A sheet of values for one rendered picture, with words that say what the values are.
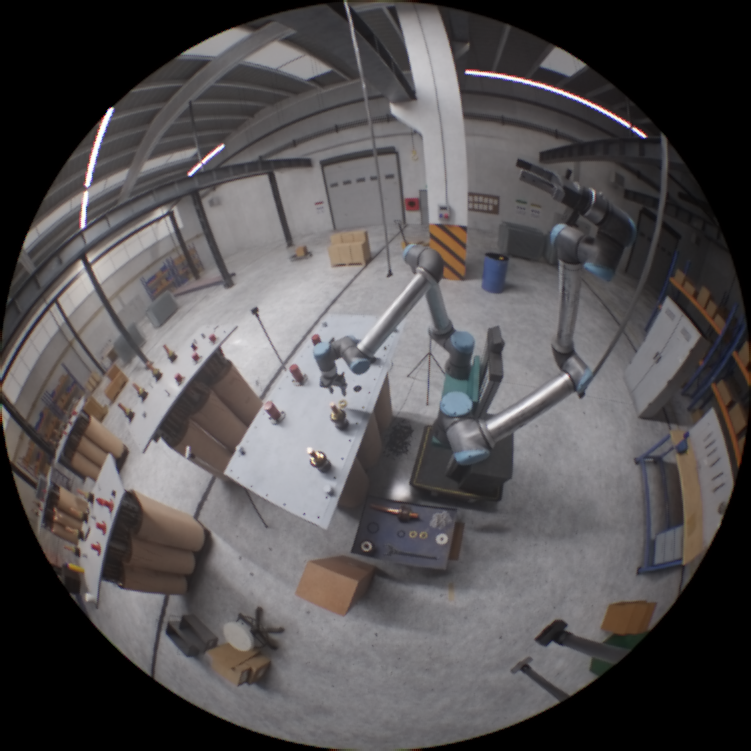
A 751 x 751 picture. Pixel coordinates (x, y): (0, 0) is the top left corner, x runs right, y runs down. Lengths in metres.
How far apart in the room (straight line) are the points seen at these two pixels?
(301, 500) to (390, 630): 1.89
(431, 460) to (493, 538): 1.14
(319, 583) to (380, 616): 1.11
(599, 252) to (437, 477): 2.09
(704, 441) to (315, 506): 4.77
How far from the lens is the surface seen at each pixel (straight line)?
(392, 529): 1.60
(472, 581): 2.62
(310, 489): 1.23
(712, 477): 4.45
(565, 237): 0.77
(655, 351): 4.90
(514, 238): 9.08
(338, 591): 1.66
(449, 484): 2.25
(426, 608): 2.61
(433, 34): 7.15
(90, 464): 6.58
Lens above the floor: 2.47
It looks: 48 degrees down
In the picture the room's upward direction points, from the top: 11 degrees counter-clockwise
